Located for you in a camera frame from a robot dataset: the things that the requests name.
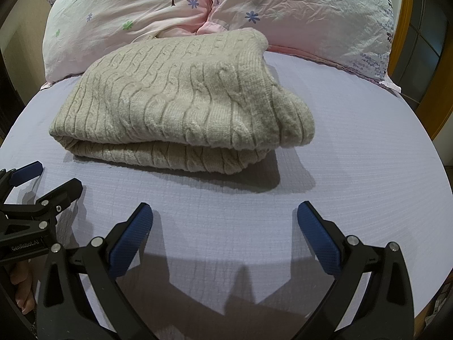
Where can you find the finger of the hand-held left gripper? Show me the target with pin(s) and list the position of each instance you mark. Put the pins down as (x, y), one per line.
(24, 172)
(65, 193)

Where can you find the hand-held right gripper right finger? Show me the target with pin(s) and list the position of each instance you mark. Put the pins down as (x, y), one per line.
(318, 241)

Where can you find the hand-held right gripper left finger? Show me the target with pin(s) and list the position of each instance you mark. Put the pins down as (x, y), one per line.
(130, 242)

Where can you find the person's left hand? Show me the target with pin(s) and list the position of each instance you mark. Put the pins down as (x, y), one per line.
(23, 288)

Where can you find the floral tree print pillow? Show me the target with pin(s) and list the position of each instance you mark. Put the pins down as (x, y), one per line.
(106, 10)

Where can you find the glass door panel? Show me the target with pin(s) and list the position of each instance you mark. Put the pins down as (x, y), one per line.
(424, 46)

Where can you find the pink floral pillow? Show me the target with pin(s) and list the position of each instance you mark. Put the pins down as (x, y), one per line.
(318, 14)

